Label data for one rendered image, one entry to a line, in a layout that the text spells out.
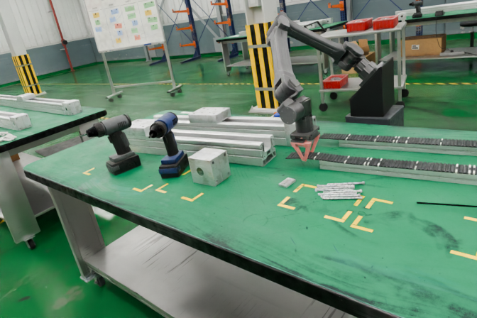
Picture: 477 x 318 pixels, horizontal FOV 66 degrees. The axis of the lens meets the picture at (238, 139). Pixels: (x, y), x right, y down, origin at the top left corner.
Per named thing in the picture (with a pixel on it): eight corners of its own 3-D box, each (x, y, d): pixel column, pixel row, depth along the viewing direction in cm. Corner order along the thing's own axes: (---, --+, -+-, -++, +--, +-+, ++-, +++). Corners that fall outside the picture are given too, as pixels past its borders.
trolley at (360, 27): (409, 96, 437) (408, 7, 404) (404, 110, 393) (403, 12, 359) (324, 99, 487) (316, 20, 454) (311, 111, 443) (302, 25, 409)
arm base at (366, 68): (385, 62, 160) (368, 80, 169) (371, 50, 161) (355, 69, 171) (377, 69, 154) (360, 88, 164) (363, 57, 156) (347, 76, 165)
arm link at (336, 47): (275, 3, 149) (263, 23, 155) (277, 19, 139) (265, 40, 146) (361, 47, 163) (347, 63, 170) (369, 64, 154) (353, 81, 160)
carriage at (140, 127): (165, 133, 168) (161, 119, 165) (147, 143, 159) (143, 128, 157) (141, 132, 176) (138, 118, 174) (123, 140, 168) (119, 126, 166)
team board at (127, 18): (106, 103, 716) (74, -2, 651) (121, 96, 760) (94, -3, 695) (172, 98, 661) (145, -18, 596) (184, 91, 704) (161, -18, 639)
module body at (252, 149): (276, 155, 137) (272, 134, 134) (262, 167, 130) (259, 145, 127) (133, 143, 182) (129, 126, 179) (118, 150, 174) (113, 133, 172)
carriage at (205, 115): (232, 121, 168) (229, 107, 166) (218, 130, 160) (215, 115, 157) (205, 120, 177) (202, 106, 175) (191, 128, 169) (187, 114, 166)
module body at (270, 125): (297, 137, 152) (294, 117, 149) (286, 146, 144) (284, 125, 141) (160, 129, 196) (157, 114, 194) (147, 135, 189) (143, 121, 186)
